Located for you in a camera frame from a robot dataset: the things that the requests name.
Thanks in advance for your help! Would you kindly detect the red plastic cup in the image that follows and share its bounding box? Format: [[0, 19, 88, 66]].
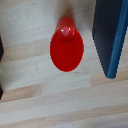
[[49, 16, 85, 73]]

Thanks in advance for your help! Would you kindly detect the dark blue hardcover book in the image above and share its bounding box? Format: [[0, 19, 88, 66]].
[[91, 0, 128, 80]]

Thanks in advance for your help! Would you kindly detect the black fabric storage box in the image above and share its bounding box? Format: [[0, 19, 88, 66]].
[[0, 34, 5, 101]]

